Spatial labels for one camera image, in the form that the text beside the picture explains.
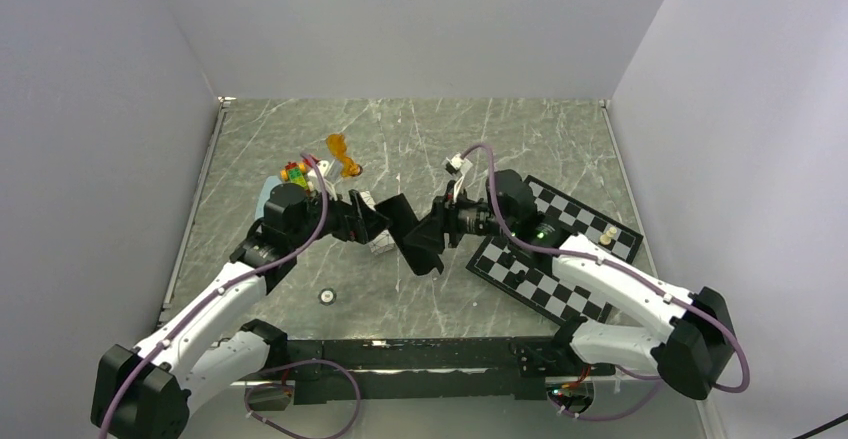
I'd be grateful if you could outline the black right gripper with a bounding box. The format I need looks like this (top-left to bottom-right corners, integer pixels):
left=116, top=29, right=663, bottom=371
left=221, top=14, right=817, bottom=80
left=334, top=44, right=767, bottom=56
left=405, top=180, right=515, bottom=253

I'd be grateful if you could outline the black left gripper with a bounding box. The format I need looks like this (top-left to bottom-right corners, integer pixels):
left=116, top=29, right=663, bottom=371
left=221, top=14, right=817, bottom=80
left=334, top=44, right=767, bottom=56
left=289, top=182, right=391, bottom=249

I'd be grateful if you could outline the light blue cleaning cloth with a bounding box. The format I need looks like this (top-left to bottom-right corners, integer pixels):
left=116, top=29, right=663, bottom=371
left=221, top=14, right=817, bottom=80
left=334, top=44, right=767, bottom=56
left=254, top=176, right=281, bottom=219

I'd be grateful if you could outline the black glasses case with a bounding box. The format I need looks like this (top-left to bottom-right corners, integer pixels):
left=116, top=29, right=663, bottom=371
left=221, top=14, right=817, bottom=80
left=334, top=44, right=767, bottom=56
left=376, top=194, right=444, bottom=276

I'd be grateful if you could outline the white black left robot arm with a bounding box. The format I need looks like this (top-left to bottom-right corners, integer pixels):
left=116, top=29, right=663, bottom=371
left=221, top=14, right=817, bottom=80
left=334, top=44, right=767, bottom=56
left=91, top=184, right=390, bottom=438

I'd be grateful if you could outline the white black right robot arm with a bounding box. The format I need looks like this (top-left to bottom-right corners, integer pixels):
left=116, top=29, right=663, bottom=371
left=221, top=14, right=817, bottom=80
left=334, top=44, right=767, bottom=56
left=406, top=160, right=750, bottom=400

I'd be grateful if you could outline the white geometric glasses case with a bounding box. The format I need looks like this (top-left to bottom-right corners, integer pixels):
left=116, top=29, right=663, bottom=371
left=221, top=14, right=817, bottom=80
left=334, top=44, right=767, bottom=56
left=368, top=231, right=395, bottom=255

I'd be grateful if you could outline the colourful toy brick car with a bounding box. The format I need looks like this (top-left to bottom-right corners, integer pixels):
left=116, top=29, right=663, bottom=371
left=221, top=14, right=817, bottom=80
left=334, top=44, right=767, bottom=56
left=279, top=162, right=314, bottom=191

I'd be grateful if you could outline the small round metal disc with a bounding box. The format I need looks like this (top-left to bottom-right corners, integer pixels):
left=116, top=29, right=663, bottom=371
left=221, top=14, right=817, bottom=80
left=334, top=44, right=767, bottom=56
left=319, top=288, right=337, bottom=305

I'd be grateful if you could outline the black white chessboard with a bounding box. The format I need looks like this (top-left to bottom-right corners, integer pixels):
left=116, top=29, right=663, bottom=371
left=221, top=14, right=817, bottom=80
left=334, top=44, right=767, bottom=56
left=465, top=175, right=645, bottom=328

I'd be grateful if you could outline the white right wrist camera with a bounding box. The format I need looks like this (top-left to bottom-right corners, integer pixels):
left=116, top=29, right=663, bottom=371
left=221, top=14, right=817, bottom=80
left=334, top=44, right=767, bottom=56
left=443, top=153, right=473, bottom=178

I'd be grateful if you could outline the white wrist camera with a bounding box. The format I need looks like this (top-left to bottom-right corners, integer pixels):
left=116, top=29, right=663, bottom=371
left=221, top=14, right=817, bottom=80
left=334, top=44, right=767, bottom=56
left=306, top=160, right=341, bottom=200
left=443, top=153, right=473, bottom=178

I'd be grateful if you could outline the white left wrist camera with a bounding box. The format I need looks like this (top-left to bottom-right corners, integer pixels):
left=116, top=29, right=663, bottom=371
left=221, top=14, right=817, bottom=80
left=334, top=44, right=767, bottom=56
left=306, top=160, right=341, bottom=200

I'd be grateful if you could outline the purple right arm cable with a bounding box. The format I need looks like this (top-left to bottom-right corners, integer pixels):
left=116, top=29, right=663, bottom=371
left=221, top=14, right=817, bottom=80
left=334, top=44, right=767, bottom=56
left=460, top=142, right=752, bottom=422

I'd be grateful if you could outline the black table front rail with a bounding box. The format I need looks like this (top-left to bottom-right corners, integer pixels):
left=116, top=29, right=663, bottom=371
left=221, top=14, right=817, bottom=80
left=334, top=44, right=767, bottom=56
left=246, top=336, right=614, bottom=405

